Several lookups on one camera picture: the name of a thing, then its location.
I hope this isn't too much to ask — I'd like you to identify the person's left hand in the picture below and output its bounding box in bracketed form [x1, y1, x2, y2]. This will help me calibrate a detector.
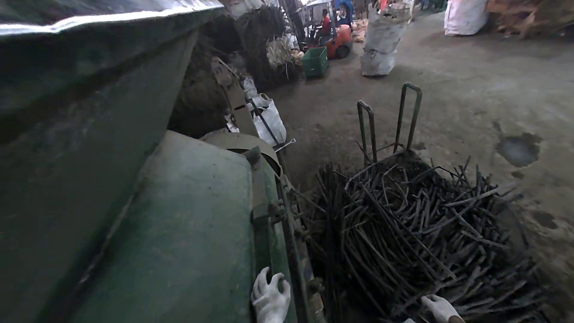
[251, 267, 291, 323]

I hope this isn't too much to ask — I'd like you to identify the person's right hand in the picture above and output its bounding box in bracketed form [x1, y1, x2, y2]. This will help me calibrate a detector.
[421, 294, 462, 323]

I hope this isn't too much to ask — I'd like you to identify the pile of dark metal rods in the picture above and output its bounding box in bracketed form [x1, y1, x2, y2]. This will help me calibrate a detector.
[294, 157, 550, 323]

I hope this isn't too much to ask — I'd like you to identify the large green metal machine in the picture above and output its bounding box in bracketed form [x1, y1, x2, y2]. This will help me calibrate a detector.
[0, 0, 327, 323]

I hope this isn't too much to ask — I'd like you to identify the white woven bulk bag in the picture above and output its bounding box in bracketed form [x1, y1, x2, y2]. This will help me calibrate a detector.
[247, 93, 287, 146]

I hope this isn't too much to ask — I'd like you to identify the green plastic crate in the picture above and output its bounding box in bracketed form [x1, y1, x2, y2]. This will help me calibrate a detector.
[301, 46, 329, 78]

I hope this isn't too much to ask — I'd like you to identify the pile of tangled dark scrap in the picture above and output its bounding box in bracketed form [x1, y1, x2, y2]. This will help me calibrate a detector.
[172, 4, 305, 138]

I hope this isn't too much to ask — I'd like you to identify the orange forklift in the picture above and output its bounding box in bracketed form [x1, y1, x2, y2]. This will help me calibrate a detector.
[294, 0, 354, 60]

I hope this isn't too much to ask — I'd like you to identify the tall white bulk bag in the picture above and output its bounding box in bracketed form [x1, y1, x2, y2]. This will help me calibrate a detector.
[361, 2, 410, 77]

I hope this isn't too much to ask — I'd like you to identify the white and pink bulk bag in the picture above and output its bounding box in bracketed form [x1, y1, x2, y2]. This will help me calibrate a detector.
[444, 0, 489, 36]

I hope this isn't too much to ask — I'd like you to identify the brown scrap pile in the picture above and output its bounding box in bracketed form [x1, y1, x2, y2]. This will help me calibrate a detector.
[486, 0, 574, 39]

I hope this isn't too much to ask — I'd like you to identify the cart with green tubular handles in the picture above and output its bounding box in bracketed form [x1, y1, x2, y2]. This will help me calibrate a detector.
[357, 83, 557, 323]

